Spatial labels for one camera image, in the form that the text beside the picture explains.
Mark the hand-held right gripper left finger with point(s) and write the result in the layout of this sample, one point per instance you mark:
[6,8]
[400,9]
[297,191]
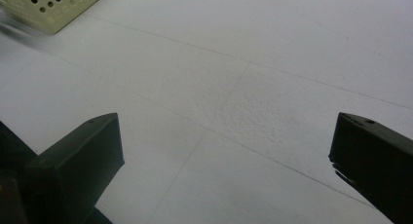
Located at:
[81,156]

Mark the cream perforated plastic basket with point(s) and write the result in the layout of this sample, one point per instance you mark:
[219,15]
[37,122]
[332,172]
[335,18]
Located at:
[55,6]

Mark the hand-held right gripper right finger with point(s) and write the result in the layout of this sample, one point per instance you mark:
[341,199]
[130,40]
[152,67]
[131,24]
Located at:
[376,152]

